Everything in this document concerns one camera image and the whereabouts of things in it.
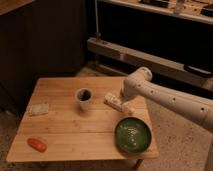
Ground wooden table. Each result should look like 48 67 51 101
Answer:
7 77 158 162

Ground metal pole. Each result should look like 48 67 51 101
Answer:
94 0 101 41

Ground long wooden beam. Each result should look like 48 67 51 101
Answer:
87 37 213 91

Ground orange carrot toy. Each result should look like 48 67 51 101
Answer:
27 138 47 153

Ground wooden shelf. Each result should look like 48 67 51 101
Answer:
100 0 213 25

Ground white cup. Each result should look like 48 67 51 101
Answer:
75 88 93 111

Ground green ceramic bowl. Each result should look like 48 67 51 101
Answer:
114 117 152 153

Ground dark wooden cabinet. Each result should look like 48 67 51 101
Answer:
0 0 86 113

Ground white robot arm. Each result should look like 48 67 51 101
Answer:
120 67 213 171

